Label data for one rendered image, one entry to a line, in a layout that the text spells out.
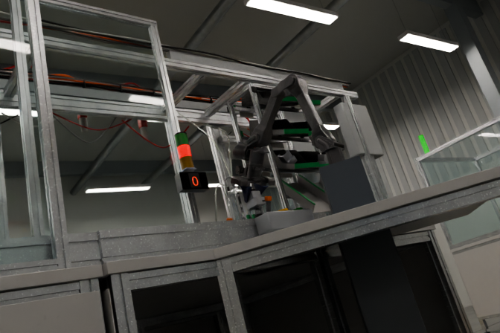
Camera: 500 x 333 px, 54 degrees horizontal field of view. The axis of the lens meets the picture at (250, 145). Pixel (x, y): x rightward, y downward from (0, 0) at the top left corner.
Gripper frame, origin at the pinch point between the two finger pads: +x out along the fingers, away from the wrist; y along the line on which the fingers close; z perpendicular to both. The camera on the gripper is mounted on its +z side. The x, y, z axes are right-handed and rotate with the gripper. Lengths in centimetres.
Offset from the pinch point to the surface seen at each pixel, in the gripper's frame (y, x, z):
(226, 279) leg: 41, 13, -41
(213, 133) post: -77, -8, 135
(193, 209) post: 19.6, 8.0, 10.0
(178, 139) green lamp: 21.1, -16.8, 23.6
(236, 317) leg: 41, 21, -47
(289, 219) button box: 10.3, 0.6, -31.6
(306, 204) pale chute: -20.4, 2.1, -10.9
